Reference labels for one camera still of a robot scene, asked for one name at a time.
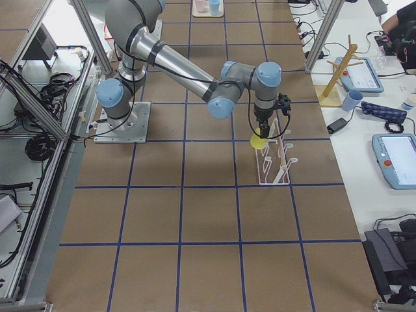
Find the teach pendant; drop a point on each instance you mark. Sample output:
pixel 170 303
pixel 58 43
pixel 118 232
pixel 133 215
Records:
pixel 360 75
pixel 395 154

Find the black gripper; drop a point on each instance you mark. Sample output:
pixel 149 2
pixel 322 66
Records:
pixel 260 116

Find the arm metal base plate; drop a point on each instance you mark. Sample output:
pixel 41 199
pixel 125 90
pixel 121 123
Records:
pixel 134 130

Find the blue cup on desk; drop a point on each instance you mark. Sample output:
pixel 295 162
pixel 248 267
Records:
pixel 351 100

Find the light blue cup near pink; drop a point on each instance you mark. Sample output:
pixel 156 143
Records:
pixel 214 7

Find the black power adapter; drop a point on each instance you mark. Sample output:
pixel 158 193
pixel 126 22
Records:
pixel 336 125

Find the yellow plastic cup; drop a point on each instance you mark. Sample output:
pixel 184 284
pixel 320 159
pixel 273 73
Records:
pixel 256 141

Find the wooden mug tree stand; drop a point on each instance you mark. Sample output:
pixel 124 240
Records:
pixel 325 94

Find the aluminium frame post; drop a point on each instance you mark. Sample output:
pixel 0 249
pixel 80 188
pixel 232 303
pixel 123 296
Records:
pixel 327 24

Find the cream serving tray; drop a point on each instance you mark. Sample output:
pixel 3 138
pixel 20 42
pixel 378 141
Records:
pixel 206 13

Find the teach pendant far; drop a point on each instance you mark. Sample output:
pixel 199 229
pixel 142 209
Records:
pixel 360 75

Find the blue plaid folded cloth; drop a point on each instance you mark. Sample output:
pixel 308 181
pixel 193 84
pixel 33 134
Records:
pixel 389 114

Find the teach pendant near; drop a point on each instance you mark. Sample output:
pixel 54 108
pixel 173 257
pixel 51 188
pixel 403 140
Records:
pixel 395 154

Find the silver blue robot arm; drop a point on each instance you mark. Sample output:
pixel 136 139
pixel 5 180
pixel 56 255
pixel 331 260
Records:
pixel 131 24

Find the white wire cup rack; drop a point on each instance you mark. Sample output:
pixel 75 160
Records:
pixel 272 162

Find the pink plastic cup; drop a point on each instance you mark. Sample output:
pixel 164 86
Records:
pixel 199 5

